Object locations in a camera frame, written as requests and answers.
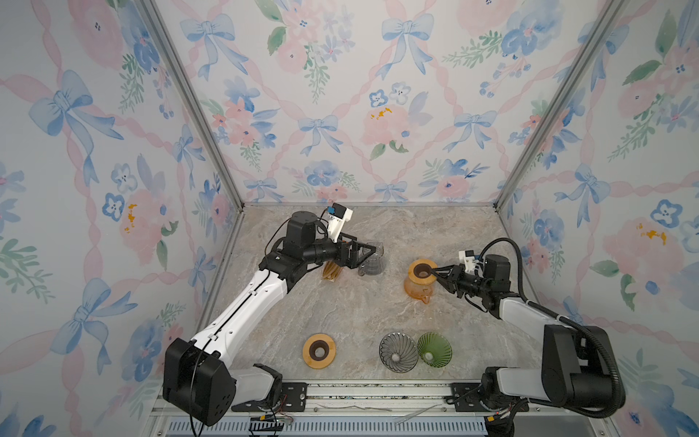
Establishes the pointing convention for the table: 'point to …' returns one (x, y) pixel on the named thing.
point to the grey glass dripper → (399, 352)
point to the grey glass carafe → (375, 264)
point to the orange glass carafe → (417, 291)
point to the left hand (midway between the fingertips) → (366, 243)
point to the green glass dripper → (435, 349)
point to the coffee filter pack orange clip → (331, 270)
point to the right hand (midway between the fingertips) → (432, 271)
